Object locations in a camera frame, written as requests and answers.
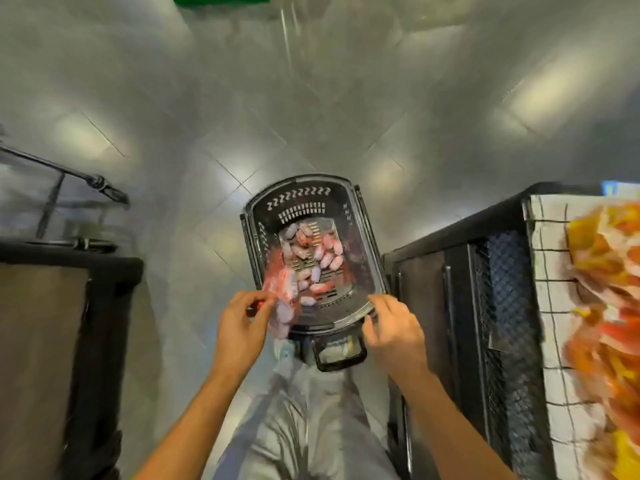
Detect blue shelf tag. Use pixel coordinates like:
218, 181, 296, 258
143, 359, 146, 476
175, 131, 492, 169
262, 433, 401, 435
601, 180, 640, 198

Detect pile of orange snack packets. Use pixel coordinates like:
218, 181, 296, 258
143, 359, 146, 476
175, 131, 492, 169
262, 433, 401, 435
562, 202, 640, 480

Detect pile of pink candy packets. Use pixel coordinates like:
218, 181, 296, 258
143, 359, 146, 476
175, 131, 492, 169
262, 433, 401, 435
280, 220, 346, 308

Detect black plastic shopping basket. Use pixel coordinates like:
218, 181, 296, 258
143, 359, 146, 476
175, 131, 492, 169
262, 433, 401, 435
240, 174, 389, 373

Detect person's light shoe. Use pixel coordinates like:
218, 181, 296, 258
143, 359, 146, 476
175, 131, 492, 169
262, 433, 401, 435
273, 339, 301, 368

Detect person's grey trousers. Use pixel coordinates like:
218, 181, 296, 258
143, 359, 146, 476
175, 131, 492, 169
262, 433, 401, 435
212, 340, 402, 480

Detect person's right hand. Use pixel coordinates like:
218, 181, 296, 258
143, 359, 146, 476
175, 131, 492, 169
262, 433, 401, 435
362, 294, 430, 386

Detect black mesh display stand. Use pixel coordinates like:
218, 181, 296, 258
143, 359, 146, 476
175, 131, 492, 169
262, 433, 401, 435
382, 182, 601, 480

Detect red mesh candy bag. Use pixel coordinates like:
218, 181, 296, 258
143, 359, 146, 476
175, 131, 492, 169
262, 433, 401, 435
262, 265, 304, 340

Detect person's right forearm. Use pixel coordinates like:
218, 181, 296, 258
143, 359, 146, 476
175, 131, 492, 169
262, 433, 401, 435
395, 367, 517, 480

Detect person's left hand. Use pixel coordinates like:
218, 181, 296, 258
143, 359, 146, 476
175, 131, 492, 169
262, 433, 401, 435
212, 290, 279, 381

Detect white wire grid panel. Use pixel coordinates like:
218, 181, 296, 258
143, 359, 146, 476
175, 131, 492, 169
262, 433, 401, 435
524, 194, 640, 480

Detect black and brown display stand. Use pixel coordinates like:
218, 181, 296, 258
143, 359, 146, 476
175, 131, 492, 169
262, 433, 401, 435
0, 239, 145, 480

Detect person's left forearm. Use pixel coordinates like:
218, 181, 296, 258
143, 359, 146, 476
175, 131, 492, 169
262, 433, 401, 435
134, 367, 251, 480

